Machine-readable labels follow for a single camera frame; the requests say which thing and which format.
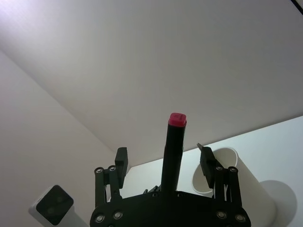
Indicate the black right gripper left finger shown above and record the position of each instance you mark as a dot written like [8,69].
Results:
[120,165]

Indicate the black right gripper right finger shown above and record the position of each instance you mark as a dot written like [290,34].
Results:
[207,165]

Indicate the black marker with red cap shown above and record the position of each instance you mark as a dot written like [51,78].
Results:
[172,153]

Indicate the white paper cup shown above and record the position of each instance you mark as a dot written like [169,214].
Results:
[246,179]

